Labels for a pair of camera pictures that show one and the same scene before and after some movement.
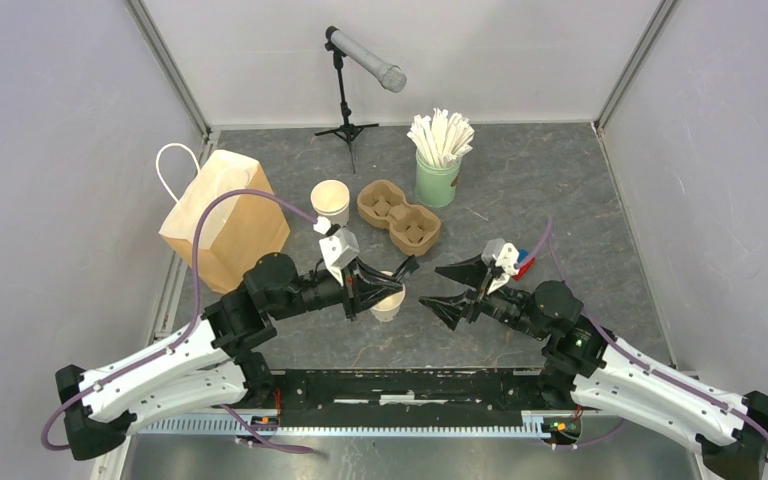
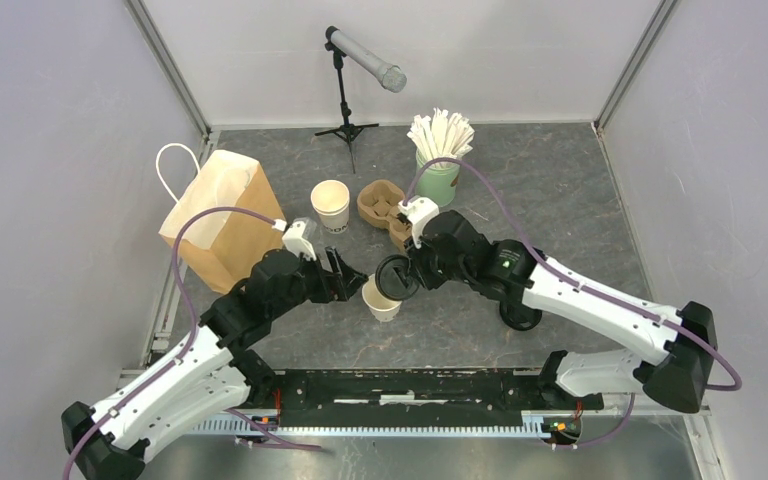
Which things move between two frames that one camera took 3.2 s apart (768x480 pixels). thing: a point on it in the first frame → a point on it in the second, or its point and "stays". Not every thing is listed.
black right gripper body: (505, 305) → (432, 271)
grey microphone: (390, 76) stays
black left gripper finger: (406, 267) → (340, 266)
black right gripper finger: (451, 309) → (404, 275)
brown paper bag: (238, 232) stays
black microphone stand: (347, 130) stays
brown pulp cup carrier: (414, 229) stays
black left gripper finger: (372, 287) → (342, 293)
